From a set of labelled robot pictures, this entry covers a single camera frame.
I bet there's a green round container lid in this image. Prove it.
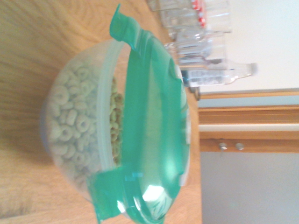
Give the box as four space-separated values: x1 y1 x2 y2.
87 3 191 224

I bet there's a clear plastic food bowl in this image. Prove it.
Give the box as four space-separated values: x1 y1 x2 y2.
39 38 131 203

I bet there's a glass jar red checkered lid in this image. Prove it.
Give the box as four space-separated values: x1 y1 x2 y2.
190 0 210 28

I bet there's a clear hint water bottle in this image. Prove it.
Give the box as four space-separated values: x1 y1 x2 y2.
181 62 259 87

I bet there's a tall footed drinking glass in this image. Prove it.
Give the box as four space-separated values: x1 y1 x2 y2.
164 31 226 70

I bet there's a cereal rings heap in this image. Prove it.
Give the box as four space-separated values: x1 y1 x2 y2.
48 66 124 187

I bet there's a faceted glass tumbler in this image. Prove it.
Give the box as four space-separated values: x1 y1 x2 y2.
160 7 232 35

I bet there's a wooden cabinet with knobs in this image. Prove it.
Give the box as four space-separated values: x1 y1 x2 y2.
198 87 299 224

